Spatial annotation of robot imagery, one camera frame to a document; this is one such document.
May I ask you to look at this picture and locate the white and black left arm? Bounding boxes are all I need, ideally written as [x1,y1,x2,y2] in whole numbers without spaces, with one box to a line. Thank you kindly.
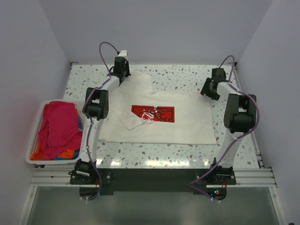
[75,50,131,184]

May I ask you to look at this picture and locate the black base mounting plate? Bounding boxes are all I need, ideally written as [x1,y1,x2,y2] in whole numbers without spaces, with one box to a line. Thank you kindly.
[69,168,237,200]

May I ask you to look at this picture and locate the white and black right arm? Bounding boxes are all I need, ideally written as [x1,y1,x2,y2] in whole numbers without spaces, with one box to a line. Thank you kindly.
[200,67,259,184]

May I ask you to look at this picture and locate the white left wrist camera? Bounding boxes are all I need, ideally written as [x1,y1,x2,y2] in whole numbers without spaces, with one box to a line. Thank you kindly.
[118,50,128,58]

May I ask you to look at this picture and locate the blue garment in basket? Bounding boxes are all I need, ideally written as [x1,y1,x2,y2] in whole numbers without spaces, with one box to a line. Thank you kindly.
[54,113,83,160]

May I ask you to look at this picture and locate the white t-shirt red print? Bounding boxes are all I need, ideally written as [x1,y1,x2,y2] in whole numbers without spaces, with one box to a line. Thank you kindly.
[98,71,217,145]

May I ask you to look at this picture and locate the aluminium frame rail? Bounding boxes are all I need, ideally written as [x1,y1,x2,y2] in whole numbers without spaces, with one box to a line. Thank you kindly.
[30,62,278,188]

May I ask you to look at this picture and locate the white plastic laundry basket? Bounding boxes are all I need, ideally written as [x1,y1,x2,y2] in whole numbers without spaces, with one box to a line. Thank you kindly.
[25,99,84,165]

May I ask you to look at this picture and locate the pink t-shirt in basket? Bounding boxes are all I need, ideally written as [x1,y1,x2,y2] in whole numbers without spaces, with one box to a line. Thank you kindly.
[38,101,83,160]

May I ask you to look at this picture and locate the orange garment in basket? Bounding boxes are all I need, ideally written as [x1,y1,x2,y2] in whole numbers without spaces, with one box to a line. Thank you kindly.
[30,148,79,161]

